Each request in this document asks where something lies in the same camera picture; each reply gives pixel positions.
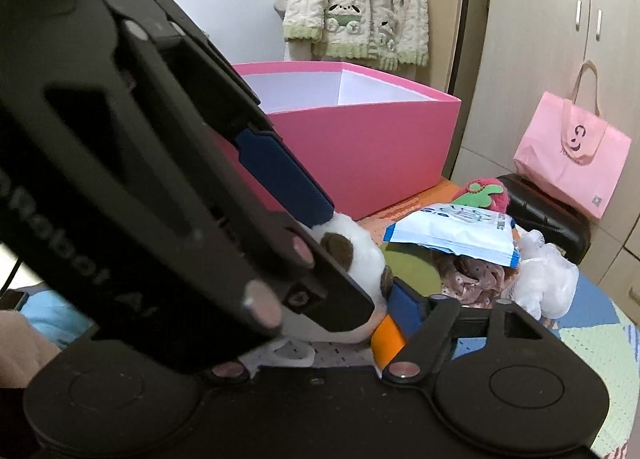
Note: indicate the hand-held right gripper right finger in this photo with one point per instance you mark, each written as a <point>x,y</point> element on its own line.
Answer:
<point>405,306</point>

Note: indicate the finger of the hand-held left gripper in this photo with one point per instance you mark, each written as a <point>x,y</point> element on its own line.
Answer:
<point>285,174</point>
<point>310,284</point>

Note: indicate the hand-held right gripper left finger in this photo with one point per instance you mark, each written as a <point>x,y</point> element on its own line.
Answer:
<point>227,370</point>

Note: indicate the white plush toy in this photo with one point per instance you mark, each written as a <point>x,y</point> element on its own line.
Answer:
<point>350,249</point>

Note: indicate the pink cardboard box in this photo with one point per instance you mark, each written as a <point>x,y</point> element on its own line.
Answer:
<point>360,154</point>

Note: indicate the blue white wet wipes pack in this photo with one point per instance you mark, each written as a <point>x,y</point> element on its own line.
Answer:
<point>450,234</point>

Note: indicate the person's left forearm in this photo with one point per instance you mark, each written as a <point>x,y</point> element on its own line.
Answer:
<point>20,349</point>

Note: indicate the pink floral cloth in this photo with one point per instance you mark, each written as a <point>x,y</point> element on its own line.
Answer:
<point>470,279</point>

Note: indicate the white pink labelled packet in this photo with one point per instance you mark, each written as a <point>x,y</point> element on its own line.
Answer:
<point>340,354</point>

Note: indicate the light blue cloth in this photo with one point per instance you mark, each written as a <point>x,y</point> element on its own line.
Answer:
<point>50,314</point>

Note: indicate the black smartwatch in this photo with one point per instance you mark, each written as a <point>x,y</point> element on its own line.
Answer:
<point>12,299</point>

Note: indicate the pink strawberry plush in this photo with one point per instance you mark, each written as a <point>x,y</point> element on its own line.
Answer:
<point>497,194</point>

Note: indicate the black suitcase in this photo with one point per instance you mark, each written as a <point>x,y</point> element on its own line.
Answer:
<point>545,219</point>

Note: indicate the pink tote bag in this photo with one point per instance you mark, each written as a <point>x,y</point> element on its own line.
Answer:
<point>565,159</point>

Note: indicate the wardrobe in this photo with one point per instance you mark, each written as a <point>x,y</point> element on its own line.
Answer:
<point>530,14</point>

